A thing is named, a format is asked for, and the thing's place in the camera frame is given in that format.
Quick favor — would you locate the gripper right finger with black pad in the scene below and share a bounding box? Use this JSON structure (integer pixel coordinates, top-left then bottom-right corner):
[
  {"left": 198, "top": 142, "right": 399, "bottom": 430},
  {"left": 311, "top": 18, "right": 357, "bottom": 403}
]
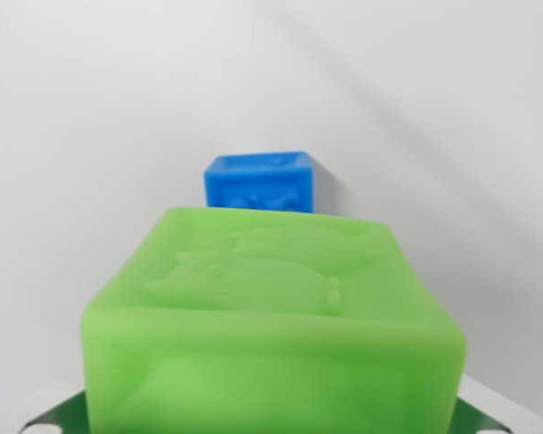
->
[{"left": 450, "top": 374, "right": 533, "bottom": 434}]

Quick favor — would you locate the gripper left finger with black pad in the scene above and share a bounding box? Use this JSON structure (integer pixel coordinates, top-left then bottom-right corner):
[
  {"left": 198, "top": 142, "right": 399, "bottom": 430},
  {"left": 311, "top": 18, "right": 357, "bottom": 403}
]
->
[{"left": 11, "top": 390, "right": 91, "bottom": 434}]

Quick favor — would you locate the green embossed cube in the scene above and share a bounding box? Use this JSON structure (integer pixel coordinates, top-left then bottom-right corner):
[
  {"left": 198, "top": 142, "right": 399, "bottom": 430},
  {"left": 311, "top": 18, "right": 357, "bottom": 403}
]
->
[{"left": 80, "top": 206, "right": 469, "bottom": 434}]

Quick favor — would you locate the blue embossed cube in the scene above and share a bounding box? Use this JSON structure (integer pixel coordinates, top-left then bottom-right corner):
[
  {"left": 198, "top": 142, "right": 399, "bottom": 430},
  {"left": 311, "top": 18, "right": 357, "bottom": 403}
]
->
[{"left": 203, "top": 150, "right": 325, "bottom": 215}]

